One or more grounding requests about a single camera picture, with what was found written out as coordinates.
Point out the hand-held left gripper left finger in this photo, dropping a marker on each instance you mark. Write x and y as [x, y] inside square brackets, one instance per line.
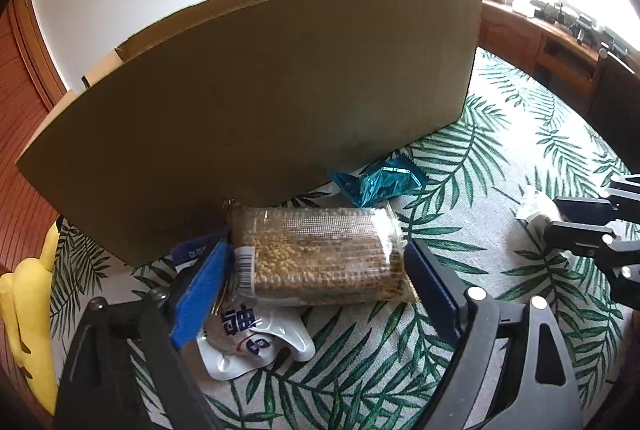
[200, 295]

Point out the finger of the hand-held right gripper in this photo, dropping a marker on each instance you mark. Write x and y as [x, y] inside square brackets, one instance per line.
[595, 205]
[595, 245]

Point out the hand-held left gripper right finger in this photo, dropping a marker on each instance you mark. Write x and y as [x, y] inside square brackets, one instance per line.
[430, 281]

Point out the white packet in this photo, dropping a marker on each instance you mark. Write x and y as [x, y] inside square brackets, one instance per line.
[537, 210]

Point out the clear grain snack packet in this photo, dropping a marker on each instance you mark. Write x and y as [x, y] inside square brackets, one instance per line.
[320, 255]

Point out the brown cardboard box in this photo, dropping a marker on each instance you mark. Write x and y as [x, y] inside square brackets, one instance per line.
[275, 85]

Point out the white blue pouch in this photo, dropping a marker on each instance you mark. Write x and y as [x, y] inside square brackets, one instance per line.
[250, 342]

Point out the black chair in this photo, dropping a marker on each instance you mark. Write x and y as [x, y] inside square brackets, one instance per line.
[617, 95]

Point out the teal snack packet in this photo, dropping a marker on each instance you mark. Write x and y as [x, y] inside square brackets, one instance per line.
[380, 180]

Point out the yellow plush toy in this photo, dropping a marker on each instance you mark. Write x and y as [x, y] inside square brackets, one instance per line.
[30, 310]

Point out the wooden cabinet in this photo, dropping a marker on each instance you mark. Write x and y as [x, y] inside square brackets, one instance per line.
[515, 35]

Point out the black desk devices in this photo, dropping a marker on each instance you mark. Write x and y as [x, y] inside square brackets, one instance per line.
[565, 17]

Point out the wooden wardrobe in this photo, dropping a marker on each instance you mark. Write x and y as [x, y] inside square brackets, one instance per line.
[25, 120]

